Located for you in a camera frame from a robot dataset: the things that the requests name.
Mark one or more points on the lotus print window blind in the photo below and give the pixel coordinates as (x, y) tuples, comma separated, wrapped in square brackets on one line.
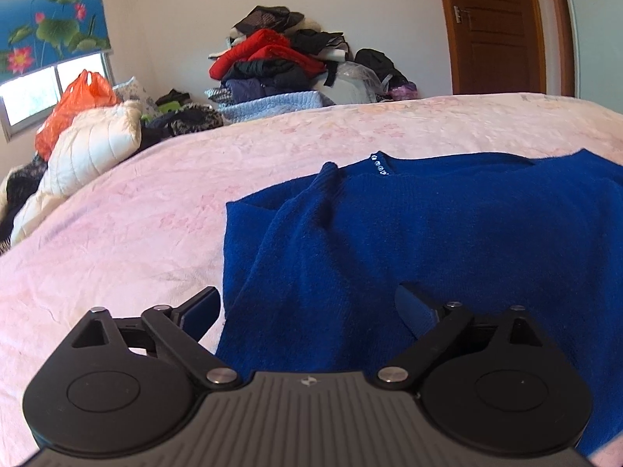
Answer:
[(48, 9)]

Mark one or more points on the navy padded jacket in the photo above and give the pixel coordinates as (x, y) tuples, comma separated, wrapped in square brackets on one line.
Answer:
[(248, 90)]

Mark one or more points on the red garment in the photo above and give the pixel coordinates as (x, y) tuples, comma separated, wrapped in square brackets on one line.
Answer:
[(263, 48)]

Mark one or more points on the white floral cloth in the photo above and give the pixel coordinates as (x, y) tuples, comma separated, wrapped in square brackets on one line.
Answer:
[(134, 90)]

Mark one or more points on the grey brown garment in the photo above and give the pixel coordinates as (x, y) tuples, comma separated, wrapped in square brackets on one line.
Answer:
[(267, 17)]

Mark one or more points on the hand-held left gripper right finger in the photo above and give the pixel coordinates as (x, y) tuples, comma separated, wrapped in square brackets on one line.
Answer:
[(413, 309)]

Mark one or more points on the window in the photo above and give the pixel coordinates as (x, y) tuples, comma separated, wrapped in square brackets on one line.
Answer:
[(29, 92)]

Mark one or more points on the blue knit sweater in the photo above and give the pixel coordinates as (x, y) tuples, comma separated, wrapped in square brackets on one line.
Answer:
[(389, 228)]

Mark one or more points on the black jacket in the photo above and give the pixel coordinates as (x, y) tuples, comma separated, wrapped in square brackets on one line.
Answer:
[(267, 70)]

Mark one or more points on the purple bag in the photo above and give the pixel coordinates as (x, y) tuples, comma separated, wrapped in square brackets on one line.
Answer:
[(404, 92)]

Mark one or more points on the pink bed sheet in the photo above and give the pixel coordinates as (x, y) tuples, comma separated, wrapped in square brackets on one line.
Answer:
[(121, 228)]

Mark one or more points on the clear plastic bag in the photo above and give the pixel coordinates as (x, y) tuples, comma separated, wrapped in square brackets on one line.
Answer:
[(355, 82)]

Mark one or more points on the black bag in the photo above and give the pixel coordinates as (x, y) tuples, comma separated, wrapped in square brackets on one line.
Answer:
[(375, 61)]

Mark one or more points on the dark mottled garment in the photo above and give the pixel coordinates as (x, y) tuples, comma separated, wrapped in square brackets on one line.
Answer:
[(194, 119)]

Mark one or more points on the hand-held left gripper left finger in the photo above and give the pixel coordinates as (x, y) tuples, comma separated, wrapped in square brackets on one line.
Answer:
[(200, 309)]

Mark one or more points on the brown wooden door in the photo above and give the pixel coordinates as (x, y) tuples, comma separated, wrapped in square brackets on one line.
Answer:
[(496, 48)]

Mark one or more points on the green and black garment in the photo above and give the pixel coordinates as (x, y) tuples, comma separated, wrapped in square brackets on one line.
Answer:
[(168, 104)]

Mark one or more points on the light blue knitted garment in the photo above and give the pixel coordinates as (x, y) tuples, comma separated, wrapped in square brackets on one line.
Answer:
[(277, 104)]

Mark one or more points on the black patterned clothes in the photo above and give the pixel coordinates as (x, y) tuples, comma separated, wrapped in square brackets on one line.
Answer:
[(22, 185)]

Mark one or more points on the orange plastic bag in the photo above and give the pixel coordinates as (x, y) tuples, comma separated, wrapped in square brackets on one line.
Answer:
[(82, 92)]

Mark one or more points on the white puffer jacket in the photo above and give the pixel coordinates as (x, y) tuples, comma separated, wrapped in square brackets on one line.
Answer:
[(87, 141)]

